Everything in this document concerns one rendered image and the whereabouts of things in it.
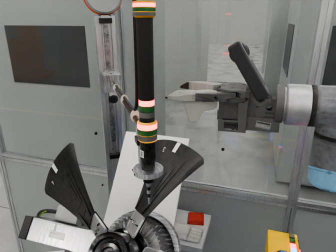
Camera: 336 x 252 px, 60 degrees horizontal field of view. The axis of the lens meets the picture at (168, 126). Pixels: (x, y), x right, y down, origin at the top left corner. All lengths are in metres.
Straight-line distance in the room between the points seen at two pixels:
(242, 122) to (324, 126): 0.14
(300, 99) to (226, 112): 0.13
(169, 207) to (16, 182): 1.29
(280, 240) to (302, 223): 0.44
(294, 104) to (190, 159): 0.36
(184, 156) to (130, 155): 0.37
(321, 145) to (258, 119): 0.12
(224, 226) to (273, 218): 0.25
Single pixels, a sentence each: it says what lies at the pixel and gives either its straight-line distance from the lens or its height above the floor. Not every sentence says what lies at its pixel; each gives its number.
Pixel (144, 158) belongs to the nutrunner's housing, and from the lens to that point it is 0.65.
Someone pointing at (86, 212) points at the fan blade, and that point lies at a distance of 0.91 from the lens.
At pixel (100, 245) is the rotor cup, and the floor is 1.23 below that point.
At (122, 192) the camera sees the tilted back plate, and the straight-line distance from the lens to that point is 1.12.
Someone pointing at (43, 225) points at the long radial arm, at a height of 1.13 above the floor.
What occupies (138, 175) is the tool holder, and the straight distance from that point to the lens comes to 0.66.
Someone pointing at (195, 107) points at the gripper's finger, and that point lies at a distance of 0.55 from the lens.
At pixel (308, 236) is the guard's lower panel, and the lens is 1.62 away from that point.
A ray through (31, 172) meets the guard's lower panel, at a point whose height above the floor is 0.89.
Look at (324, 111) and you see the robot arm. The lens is 0.55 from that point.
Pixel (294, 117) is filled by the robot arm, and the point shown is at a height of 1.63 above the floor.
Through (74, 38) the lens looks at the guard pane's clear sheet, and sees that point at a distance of 1.55.
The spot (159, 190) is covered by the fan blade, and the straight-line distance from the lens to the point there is 0.81.
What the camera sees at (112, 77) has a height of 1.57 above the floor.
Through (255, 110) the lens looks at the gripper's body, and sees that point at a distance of 0.57.
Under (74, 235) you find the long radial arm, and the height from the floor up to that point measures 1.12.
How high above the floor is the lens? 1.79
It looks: 20 degrees down
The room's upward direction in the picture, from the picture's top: straight up
